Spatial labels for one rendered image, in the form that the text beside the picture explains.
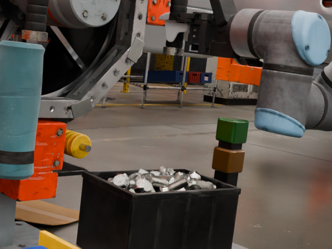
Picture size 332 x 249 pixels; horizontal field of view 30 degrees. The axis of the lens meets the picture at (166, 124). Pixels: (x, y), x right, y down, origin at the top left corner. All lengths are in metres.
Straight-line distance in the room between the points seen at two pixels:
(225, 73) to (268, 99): 4.61
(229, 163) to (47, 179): 0.52
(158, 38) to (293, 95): 0.89
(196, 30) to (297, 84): 0.26
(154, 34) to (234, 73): 3.76
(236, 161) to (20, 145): 0.42
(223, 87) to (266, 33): 8.28
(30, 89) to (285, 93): 0.47
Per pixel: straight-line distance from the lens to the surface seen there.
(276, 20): 1.11
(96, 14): 1.25
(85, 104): 1.43
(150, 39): 1.89
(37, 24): 1.08
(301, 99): 1.09
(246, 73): 5.54
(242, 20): 1.15
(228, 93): 9.34
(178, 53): 1.29
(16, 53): 1.19
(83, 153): 1.47
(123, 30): 1.54
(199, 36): 1.22
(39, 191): 1.40
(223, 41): 1.21
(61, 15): 1.26
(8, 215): 1.57
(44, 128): 1.37
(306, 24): 1.07
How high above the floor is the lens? 0.77
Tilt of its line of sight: 7 degrees down
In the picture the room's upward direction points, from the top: 7 degrees clockwise
